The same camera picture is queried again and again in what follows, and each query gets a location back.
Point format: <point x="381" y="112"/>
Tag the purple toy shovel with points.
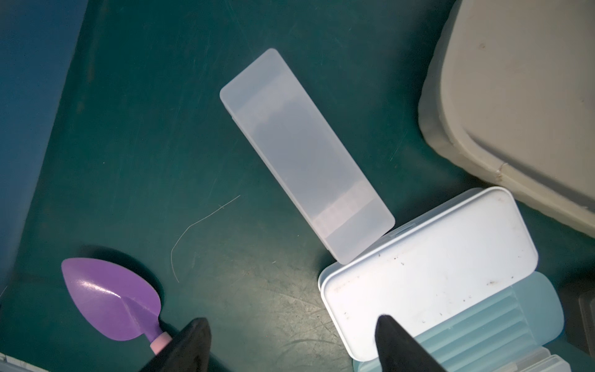
<point x="117" y="302"/>

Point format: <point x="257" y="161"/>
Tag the frosted clear wide pencil case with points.
<point x="539" y="360"/>

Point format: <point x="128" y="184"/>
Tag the dark grey pencil case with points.
<point x="577" y="300"/>

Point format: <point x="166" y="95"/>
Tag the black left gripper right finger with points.
<point x="398" y="351"/>

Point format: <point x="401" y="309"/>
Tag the frosted clear slim pencil case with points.
<point x="306" y="157"/>

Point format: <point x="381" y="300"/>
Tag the white rounded pencil case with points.
<point x="430" y="269"/>

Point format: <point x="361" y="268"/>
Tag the beige storage box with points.
<point x="509" y="98"/>

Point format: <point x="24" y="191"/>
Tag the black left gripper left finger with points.
<point x="189" y="351"/>

